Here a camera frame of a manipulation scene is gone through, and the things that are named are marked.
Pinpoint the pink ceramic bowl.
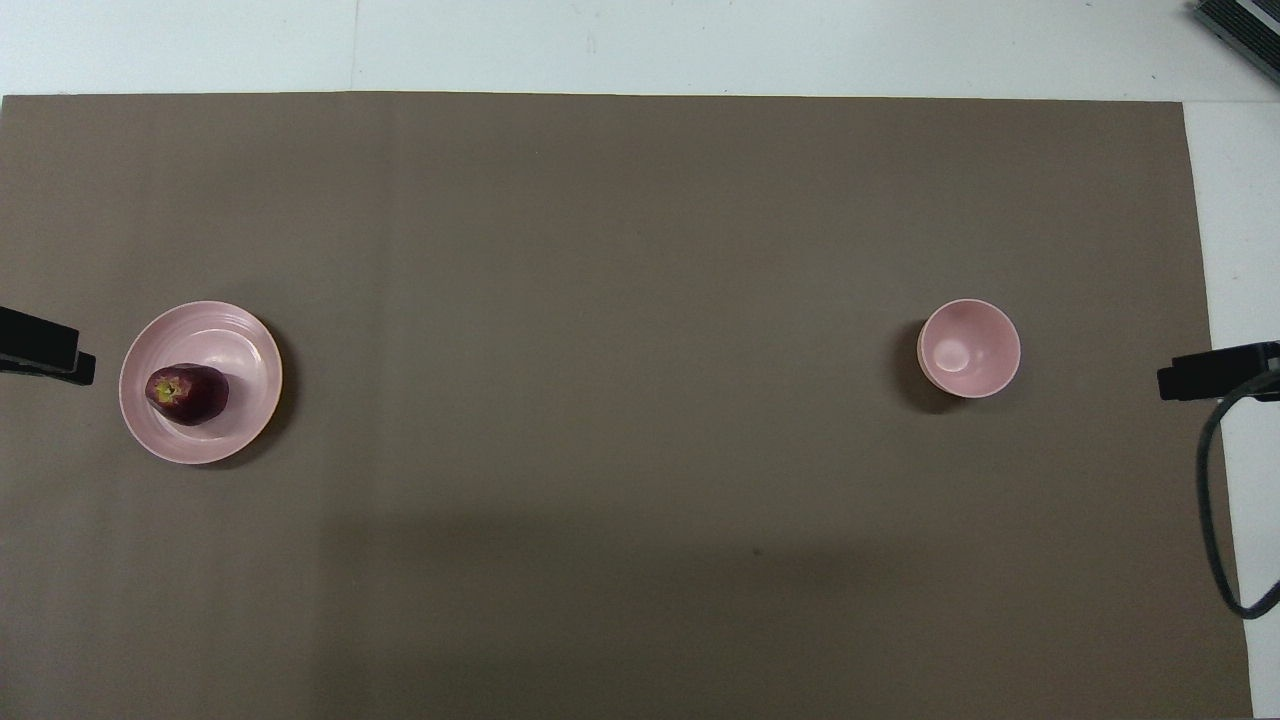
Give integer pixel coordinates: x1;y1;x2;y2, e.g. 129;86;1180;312
916;298;1023;400

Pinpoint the pink ceramic plate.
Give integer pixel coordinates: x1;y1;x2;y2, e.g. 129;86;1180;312
118;300;285;467

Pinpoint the dark red apple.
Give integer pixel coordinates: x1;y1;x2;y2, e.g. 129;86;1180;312
145;362;231;428

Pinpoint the dark grey ribbed device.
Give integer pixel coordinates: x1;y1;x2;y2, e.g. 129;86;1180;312
1193;0;1280;58

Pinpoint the black cable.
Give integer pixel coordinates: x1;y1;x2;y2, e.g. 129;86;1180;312
1196;368;1280;621

